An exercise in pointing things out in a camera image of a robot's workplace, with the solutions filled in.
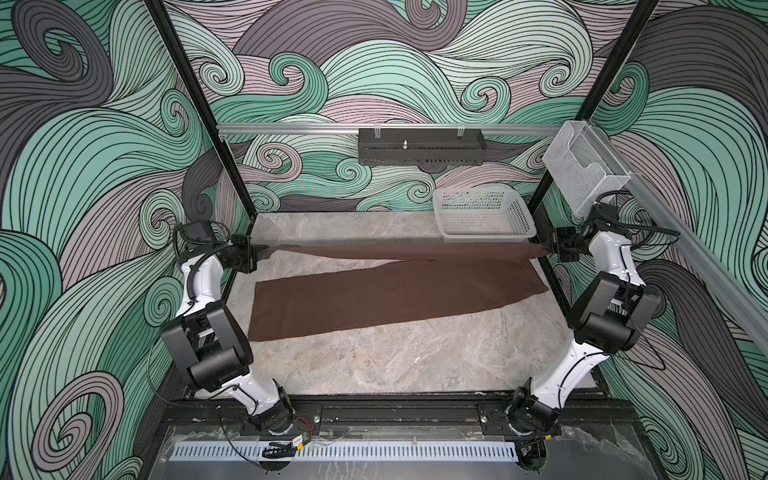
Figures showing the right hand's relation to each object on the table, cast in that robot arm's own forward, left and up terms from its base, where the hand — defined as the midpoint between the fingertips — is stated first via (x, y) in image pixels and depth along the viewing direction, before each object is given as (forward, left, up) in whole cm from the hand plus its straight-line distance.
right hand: (547, 240), depth 91 cm
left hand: (-6, +85, +6) cm, 86 cm away
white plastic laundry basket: (+28, +10, -16) cm, 34 cm away
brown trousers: (-9, +68, -13) cm, 70 cm away
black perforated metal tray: (+26, +39, +17) cm, 50 cm away
